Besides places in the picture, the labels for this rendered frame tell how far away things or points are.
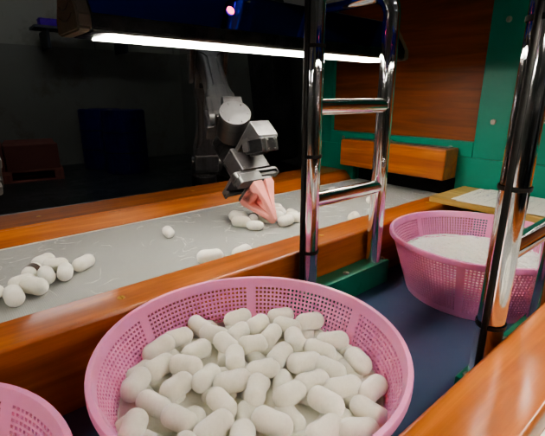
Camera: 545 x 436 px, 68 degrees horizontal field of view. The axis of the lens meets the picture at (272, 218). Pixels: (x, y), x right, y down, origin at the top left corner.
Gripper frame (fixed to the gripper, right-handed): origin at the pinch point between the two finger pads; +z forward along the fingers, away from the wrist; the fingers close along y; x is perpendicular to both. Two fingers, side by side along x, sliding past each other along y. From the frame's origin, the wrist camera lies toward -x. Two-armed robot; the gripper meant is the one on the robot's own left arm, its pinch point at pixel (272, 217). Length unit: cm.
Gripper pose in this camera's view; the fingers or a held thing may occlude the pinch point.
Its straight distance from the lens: 74.1
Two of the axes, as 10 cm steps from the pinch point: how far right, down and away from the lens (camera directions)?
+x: -4.3, 5.6, 7.1
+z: 4.9, 8.0, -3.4
